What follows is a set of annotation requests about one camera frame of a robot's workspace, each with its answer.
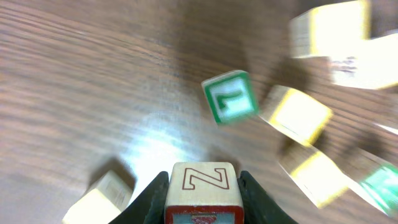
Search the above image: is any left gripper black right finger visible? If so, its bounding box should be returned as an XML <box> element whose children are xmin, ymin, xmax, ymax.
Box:
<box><xmin>238</xmin><ymin>170</ymin><xmax>298</xmax><ymax>224</ymax></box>

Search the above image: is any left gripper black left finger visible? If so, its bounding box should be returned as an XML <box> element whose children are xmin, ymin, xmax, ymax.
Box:
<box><xmin>109</xmin><ymin>171</ymin><xmax>169</xmax><ymax>224</ymax></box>

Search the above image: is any red I block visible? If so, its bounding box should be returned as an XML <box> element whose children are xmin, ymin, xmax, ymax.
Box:
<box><xmin>164</xmin><ymin>162</ymin><xmax>244</xmax><ymax>224</ymax></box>

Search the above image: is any yellow K block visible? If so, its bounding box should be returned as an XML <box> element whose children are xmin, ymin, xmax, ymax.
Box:
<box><xmin>62</xmin><ymin>170</ymin><xmax>132</xmax><ymax>224</ymax></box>

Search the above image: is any yellow O block upper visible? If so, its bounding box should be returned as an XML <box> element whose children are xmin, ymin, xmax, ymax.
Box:
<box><xmin>279</xmin><ymin>143</ymin><xmax>349</xmax><ymax>208</ymax></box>

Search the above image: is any yellow S block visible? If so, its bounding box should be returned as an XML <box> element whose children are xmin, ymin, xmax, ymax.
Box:
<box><xmin>259</xmin><ymin>85</ymin><xmax>333</xmax><ymax>147</ymax></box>

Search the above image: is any green 7 block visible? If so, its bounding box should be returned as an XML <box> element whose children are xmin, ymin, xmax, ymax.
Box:
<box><xmin>201</xmin><ymin>70</ymin><xmax>259</xmax><ymax>125</ymax></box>

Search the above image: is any green R block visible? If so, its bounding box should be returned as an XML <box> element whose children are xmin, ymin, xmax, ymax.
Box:
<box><xmin>340</xmin><ymin>148</ymin><xmax>397</xmax><ymax>217</ymax></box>

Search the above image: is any yellow S block ladybug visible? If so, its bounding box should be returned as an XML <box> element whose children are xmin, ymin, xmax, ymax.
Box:
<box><xmin>329</xmin><ymin>30</ymin><xmax>397</xmax><ymax>90</ymax></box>

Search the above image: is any yellow M block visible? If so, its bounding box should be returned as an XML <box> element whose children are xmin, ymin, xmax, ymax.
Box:
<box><xmin>289</xmin><ymin>0</ymin><xmax>371</xmax><ymax>58</ymax></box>

